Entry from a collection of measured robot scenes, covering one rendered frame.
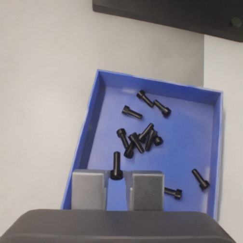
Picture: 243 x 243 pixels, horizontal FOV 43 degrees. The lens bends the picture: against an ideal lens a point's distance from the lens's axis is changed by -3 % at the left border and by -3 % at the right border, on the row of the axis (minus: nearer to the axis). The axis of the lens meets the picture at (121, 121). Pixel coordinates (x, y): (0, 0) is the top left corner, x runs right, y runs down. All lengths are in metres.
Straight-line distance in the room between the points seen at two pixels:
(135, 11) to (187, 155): 0.14
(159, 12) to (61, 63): 0.10
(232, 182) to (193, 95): 0.07
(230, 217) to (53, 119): 0.15
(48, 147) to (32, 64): 0.08
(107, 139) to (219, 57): 0.13
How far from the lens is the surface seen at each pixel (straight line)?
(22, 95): 0.27
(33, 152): 0.25
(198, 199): 0.24
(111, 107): 0.25
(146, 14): 0.31
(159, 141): 0.24
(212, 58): 0.30
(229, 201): 0.24
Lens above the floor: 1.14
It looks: 64 degrees down
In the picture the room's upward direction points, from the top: 4 degrees clockwise
